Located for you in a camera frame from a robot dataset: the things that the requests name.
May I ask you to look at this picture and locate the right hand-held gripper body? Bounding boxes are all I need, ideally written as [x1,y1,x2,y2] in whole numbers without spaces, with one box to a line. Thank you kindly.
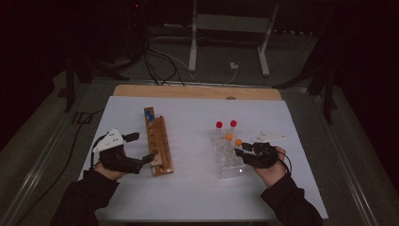
[243,130,287,170]

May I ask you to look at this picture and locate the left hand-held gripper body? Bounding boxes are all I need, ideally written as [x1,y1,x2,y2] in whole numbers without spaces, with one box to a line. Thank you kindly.
[91,127,145,175]

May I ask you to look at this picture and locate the clear plastic test tube rack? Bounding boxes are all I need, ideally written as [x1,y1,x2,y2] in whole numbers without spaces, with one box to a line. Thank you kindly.
[210,126,247,180]

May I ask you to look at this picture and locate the wooden test tube rack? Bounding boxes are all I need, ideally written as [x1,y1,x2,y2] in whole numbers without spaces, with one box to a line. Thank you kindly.
[143,106,174,177]

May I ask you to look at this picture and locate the person's right hand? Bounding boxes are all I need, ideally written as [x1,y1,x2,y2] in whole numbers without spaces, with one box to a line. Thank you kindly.
[253,146,288,189]

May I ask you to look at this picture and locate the person's left hand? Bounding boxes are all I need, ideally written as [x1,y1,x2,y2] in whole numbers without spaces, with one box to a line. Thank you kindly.
[93,163,126,182]

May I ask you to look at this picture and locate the white table mat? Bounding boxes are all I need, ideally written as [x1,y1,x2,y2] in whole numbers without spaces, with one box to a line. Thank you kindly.
[78,95,329,222]

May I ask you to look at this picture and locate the black tripod stand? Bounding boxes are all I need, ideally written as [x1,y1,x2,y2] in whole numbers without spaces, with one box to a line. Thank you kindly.
[64,53,131,113]

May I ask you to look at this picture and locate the black metal stand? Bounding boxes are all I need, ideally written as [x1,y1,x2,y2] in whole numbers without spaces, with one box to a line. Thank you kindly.
[272,62,339,125]

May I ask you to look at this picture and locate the white metal stand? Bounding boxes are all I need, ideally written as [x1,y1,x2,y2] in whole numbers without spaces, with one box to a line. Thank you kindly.
[187,0,280,77]

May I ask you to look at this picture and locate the left hand-held gripper cable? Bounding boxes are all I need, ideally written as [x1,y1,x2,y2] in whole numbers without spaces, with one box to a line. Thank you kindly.
[88,134,109,172]

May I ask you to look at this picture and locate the hand-held gripper cable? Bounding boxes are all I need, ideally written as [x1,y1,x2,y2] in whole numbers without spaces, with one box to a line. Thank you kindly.
[276,150,294,174]
[88,134,109,172]

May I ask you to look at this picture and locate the right hand-held gripper cable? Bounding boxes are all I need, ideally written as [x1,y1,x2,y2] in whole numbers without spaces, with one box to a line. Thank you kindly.
[276,150,294,174]

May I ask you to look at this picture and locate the black floor cable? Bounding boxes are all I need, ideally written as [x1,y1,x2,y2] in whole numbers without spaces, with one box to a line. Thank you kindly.
[15,107,105,226]

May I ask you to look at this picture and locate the white cable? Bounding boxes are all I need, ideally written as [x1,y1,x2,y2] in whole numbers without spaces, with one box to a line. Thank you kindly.
[147,36,238,86]

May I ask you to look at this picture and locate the black cable bundle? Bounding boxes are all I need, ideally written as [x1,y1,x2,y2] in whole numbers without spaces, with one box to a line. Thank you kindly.
[140,40,186,87]

